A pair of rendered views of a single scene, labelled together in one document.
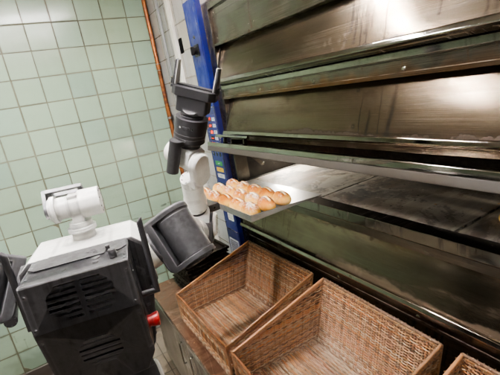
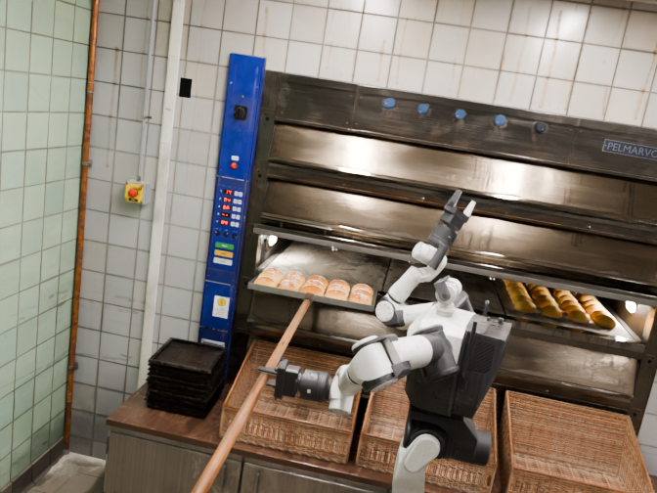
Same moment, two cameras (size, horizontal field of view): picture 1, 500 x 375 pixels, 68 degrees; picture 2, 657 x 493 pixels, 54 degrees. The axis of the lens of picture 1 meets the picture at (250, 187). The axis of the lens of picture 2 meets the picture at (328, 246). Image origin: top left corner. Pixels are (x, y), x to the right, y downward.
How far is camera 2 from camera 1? 229 cm
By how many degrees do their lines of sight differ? 53
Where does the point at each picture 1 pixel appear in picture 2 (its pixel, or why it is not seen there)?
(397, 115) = (495, 240)
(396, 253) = not seen: hidden behind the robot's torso
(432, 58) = (526, 213)
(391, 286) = not seen: hidden behind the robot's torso
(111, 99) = (37, 122)
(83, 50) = (28, 39)
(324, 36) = (446, 171)
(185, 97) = (458, 216)
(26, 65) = not seen: outside the picture
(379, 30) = (499, 187)
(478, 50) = (552, 217)
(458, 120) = (535, 250)
